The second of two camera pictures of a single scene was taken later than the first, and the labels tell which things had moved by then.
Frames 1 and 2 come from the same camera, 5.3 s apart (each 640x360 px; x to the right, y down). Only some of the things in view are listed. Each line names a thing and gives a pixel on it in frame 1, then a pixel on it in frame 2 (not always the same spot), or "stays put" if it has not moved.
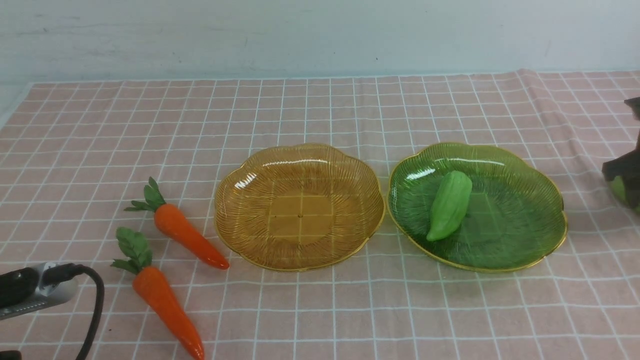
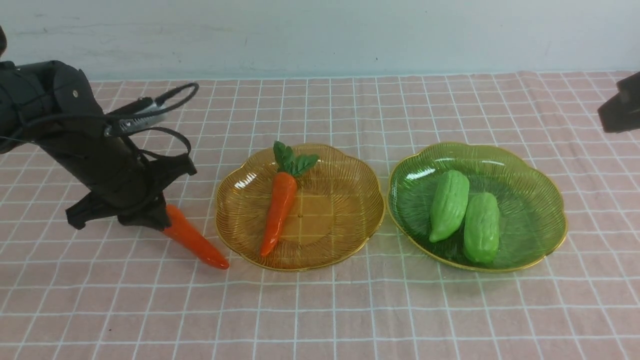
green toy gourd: x=618 y=188 -> x=481 y=228
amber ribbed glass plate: x=296 y=207 stays put
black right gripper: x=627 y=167 -> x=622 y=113
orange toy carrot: x=155 y=287 -> x=283 y=188
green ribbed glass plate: x=514 y=218 stays put
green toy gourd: x=450 y=204 stays put
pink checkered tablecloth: x=75 y=155 stays put
